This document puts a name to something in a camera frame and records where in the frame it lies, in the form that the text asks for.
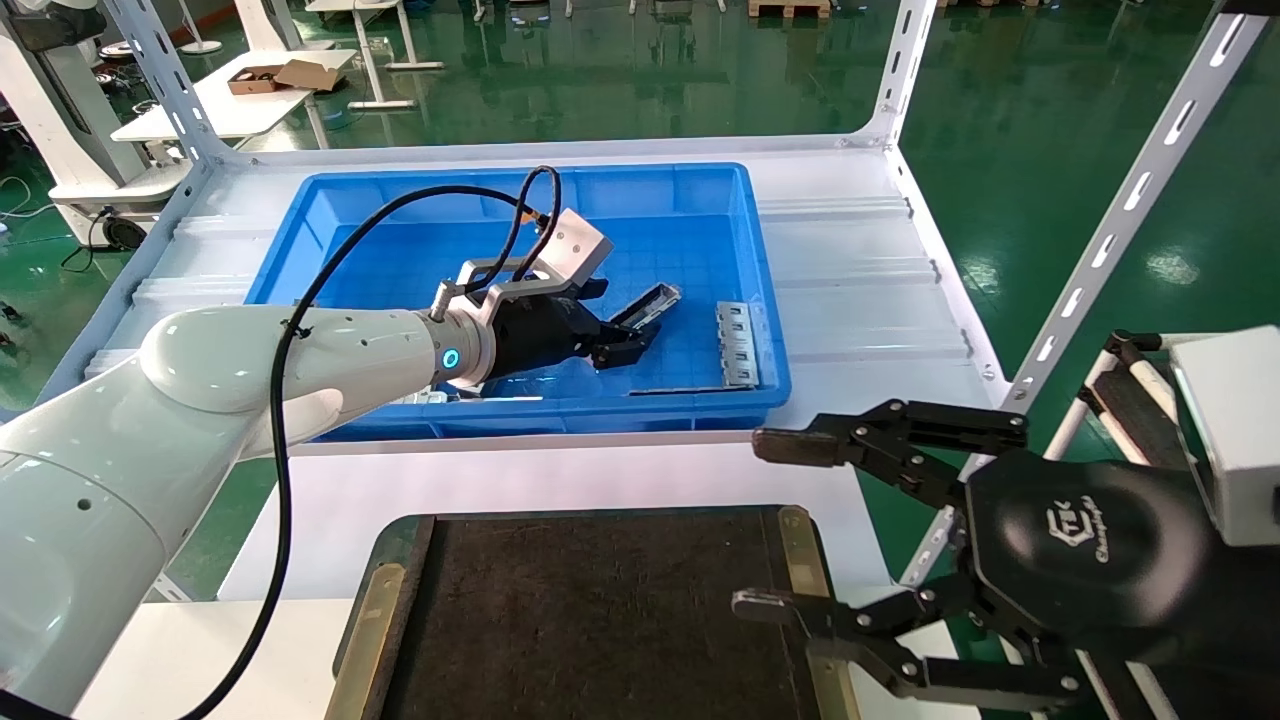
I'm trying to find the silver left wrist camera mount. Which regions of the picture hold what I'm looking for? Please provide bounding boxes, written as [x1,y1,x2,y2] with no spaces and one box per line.
[430,208,615,331]

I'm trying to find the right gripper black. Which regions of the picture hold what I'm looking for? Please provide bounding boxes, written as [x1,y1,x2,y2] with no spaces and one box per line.
[730,398,1280,713]

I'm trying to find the white table with box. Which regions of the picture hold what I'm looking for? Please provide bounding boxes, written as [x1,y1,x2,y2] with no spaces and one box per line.
[110,48,359,146]

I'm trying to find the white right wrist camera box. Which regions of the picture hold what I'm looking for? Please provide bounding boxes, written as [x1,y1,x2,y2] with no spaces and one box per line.
[1168,325,1280,549]

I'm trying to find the flat notched metal bracket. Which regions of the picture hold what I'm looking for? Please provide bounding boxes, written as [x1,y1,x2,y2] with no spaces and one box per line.
[715,300,763,389]

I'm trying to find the blue plastic bin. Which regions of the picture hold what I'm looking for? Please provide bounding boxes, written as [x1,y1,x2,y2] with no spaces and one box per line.
[245,162,793,443]

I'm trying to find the metal bracket with square holes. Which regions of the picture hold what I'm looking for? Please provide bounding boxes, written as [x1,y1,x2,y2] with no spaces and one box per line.
[605,283,683,336]

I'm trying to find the white metal shelf rack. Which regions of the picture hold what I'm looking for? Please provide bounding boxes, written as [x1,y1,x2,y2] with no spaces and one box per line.
[0,0,1280,601]

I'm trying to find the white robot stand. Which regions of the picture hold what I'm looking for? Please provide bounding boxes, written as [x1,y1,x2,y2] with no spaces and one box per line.
[0,0,191,251]

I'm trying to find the white table leg frame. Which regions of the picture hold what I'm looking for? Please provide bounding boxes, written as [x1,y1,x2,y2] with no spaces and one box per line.
[305,0,446,111]

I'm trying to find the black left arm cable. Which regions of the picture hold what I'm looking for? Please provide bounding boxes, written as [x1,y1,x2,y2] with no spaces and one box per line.
[175,165,563,720]

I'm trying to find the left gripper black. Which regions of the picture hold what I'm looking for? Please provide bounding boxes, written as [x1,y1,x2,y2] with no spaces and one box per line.
[487,277,662,387]

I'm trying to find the flat open cardboard box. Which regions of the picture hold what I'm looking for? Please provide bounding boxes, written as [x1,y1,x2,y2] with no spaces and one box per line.
[227,58,341,96]

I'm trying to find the black container with brass edges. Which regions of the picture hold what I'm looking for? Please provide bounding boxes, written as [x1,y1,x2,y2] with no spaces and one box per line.
[325,505,861,720]

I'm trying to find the white tube cart, black mats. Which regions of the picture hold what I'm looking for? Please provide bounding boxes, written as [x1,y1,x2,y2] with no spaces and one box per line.
[1040,330,1201,720]

